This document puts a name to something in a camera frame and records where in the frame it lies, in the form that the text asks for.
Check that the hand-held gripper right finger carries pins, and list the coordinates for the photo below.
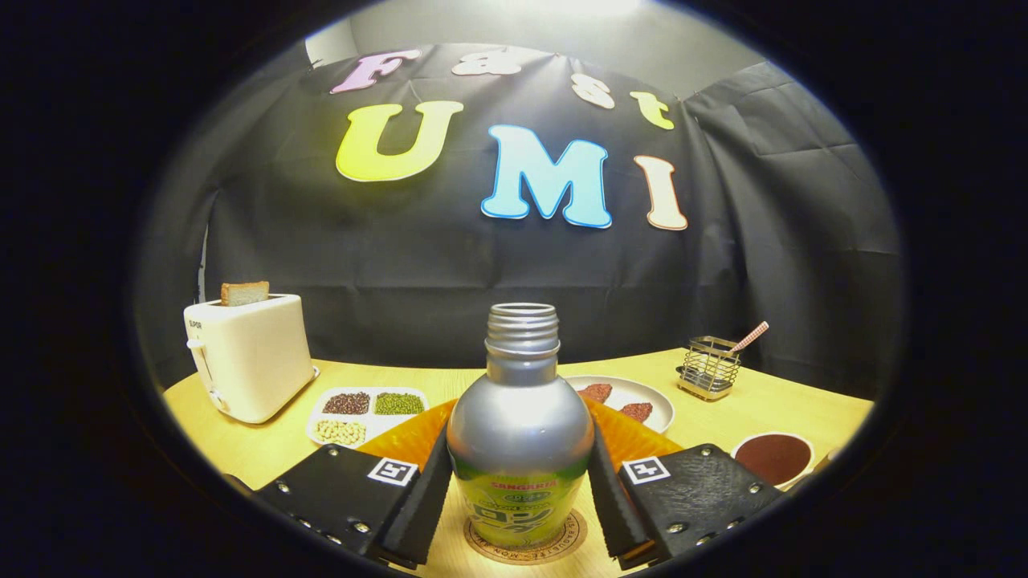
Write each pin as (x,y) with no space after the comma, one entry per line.
(618,514)

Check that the green beans pile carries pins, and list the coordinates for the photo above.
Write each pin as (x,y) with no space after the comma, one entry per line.
(398,403)

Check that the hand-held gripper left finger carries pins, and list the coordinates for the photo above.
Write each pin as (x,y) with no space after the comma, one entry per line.
(422,514)

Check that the white toaster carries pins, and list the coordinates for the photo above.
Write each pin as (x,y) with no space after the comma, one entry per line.
(257,353)

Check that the striped straw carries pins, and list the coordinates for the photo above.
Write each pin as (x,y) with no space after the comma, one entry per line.
(751,335)

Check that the pale beans pile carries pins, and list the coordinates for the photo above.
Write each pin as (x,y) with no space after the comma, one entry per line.
(340,432)

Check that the white plate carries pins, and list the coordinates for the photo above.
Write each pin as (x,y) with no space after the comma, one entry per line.
(628,394)

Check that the toast slice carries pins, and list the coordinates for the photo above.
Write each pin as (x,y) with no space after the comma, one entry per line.
(245,293)

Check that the wooden table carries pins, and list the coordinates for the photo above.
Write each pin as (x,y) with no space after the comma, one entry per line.
(763,401)

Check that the black backdrop cloth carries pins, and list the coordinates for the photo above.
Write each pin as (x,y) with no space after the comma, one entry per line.
(450,265)

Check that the white divided tray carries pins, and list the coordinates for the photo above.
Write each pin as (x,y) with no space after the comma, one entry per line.
(371,417)

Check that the dark red beans pile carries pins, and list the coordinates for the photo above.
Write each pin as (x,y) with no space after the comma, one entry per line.
(346,403)

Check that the silver bottle with green label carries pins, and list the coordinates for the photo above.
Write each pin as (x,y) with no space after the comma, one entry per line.
(518,425)

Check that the brown meat piece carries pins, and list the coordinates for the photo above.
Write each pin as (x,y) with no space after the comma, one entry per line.
(636,412)
(595,392)

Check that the round cork coaster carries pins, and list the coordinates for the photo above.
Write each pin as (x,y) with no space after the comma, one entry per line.
(526,556)

